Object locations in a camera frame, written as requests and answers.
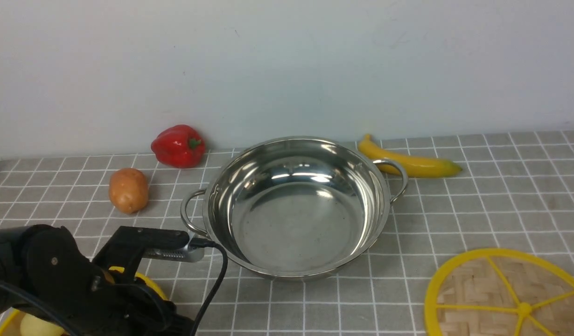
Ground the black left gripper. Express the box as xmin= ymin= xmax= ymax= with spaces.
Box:
xmin=0 ymin=224 xmax=195 ymax=336

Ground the yellow bamboo steamer basket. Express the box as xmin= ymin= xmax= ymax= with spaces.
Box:
xmin=0 ymin=273 xmax=168 ymax=336

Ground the yellow bamboo steamer lid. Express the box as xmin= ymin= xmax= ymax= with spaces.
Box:
xmin=424 ymin=248 xmax=574 ymax=336

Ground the stainless steel pot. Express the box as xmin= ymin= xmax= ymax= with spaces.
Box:
xmin=180 ymin=136 xmax=409 ymax=281

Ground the brown potato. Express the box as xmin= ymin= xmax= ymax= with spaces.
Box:
xmin=108 ymin=168 xmax=150 ymax=215

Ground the red bell pepper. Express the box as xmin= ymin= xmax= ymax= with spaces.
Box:
xmin=151 ymin=124 xmax=206 ymax=169

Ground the yellow banana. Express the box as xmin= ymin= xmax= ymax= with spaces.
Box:
xmin=357 ymin=134 xmax=463 ymax=178

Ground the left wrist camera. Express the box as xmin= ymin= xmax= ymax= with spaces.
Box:
xmin=92 ymin=226 xmax=217 ymax=274

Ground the black left camera cable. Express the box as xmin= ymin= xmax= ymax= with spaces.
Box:
xmin=189 ymin=238 xmax=229 ymax=336

